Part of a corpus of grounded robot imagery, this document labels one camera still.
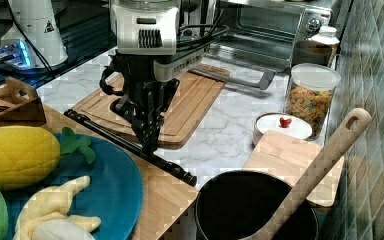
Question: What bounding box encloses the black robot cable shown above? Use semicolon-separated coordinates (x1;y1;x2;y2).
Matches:
174;0;231;54

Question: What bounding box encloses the white capped bottle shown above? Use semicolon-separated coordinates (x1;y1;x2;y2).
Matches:
292;26;340;67

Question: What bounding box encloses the blue plate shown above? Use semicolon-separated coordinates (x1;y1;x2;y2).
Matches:
3;137;143;240

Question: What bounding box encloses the wooden spoon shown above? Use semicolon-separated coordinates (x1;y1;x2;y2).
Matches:
241;108;372;240

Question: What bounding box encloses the wooden cutting board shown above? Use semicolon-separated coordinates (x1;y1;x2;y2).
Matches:
73;72;225;149

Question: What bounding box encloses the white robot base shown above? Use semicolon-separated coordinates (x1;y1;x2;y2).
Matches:
0;0;68;70

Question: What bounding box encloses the yellow plush lemon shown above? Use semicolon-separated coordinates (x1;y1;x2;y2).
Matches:
0;126;96;191

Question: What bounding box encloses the white bowl with red knob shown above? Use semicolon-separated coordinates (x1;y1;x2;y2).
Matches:
253;113;312;145

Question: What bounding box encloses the silver toaster oven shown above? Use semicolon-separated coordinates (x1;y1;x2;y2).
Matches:
185;0;333;90

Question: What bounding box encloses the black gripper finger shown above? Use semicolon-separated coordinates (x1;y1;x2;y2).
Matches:
144;114;164;154
132;117;148;147

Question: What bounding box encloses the plush banana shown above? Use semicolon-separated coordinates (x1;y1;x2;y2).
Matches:
13;176;101;240

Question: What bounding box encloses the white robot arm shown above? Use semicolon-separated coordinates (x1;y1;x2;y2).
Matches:
100;0;215;153

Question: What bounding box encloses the clear cereal jar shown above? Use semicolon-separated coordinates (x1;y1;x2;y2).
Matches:
284;63;341;139

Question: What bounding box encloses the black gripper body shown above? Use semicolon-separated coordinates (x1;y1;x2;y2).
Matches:
99;53;180;126

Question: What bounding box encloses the black utensil pot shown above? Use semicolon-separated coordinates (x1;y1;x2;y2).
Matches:
195;170;319;240

